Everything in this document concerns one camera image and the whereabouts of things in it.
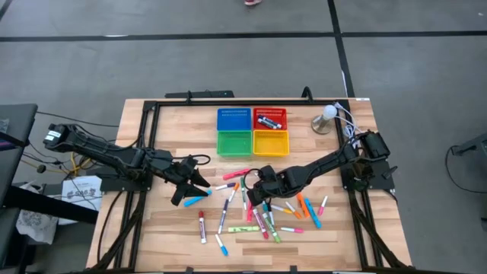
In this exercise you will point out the pink highlighter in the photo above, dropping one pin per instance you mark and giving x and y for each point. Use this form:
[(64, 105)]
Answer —
[(249, 214), (236, 174)]

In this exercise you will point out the pink-cap thin white marker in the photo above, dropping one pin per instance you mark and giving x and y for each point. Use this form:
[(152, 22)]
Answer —
[(292, 230), (322, 206)]

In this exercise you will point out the black floor stand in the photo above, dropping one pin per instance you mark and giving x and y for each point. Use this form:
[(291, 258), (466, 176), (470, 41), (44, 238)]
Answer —
[(475, 146)]

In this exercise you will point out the light-blue-cap thin white marker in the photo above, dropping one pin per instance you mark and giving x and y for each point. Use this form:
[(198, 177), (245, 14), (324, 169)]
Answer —
[(221, 245)]

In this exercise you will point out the white bulb lamp wooden base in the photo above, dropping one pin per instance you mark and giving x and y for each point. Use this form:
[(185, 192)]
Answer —
[(329, 111)]

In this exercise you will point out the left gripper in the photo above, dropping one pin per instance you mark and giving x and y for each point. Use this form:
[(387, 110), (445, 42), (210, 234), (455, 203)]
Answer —
[(177, 175)]

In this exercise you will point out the green plastic basket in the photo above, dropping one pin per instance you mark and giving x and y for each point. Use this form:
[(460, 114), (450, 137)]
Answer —
[(234, 144)]

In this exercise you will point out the yellow plastic basket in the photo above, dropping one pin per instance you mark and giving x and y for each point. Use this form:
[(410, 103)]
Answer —
[(271, 143)]

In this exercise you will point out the black clamp hook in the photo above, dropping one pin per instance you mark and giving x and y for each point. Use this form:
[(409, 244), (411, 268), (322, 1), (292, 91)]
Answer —
[(306, 93)]

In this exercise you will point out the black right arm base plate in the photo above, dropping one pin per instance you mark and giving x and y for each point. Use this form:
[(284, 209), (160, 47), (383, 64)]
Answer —
[(382, 180)]

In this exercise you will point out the blue Sharpie highlighter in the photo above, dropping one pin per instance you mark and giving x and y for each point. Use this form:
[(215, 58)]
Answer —
[(192, 201), (312, 213)]

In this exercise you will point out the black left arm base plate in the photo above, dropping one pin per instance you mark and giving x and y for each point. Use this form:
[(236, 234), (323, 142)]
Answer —
[(110, 182)]

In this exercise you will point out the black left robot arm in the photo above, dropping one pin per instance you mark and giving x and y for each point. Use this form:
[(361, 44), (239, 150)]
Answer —
[(95, 146)]

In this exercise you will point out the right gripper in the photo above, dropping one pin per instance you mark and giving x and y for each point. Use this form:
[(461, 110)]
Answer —
[(274, 184)]

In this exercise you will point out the dark-blue-cap thin white marker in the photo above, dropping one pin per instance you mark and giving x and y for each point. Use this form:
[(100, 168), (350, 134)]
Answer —
[(223, 216)]

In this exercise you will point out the yellow-cap thin white marker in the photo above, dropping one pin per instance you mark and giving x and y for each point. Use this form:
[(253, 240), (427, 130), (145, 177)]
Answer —
[(281, 209)]

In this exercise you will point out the yellow-green Sharpie highlighter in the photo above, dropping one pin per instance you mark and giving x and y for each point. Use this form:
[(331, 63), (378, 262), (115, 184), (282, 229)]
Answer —
[(243, 229)]

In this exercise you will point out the red Expo marker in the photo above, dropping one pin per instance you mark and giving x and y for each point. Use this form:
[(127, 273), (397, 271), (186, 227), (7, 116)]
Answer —
[(202, 228)]

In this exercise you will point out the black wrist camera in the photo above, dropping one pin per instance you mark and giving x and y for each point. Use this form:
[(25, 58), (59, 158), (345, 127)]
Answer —
[(190, 163), (268, 172)]

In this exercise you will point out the blue plastic basket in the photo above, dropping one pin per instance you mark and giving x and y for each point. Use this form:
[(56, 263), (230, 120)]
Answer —
[(234, 120)]

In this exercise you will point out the black power strip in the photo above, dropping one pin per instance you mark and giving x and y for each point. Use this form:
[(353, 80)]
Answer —
[(198, 94)]

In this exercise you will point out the person's shoe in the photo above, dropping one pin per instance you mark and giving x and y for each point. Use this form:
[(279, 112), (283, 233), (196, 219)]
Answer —
[(253, 2)]

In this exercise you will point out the white plastic bag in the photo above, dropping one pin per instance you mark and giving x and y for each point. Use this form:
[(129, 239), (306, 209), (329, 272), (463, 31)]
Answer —
[(36, 226)]

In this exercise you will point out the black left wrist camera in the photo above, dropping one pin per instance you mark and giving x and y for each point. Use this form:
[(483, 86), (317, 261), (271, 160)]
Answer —
[(190, 163)]

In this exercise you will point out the red plastic basket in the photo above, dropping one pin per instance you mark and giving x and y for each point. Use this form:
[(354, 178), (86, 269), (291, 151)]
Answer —
[(281, 114)]

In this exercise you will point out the teal Expo marker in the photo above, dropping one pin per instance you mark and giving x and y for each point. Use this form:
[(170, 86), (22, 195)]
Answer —
[(265, 208)]

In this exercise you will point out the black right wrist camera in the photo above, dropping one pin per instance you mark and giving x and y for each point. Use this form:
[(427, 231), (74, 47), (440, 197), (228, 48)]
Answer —
[(268, 172)]

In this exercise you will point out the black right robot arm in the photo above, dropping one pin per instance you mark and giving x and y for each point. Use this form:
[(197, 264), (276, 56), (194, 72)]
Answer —
[(331, 158)]

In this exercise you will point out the orange Sharpie highlighter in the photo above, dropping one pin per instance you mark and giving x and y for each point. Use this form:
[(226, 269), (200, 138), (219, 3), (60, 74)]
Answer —
[(303, 205)]

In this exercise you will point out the magenta Expo marker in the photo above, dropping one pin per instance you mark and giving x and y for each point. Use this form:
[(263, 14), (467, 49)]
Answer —
[(260, 223)]

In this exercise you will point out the dark green Expo marker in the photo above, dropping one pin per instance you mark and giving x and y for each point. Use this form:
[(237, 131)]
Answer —
[(272, 125)]

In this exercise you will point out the green-cap thin white marker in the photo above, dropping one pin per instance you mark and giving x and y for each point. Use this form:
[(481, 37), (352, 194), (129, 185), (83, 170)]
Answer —
[(243, 192)]

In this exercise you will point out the dark blue Expo marker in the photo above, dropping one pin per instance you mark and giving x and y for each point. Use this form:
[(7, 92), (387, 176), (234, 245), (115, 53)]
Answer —
[(266, 118)]

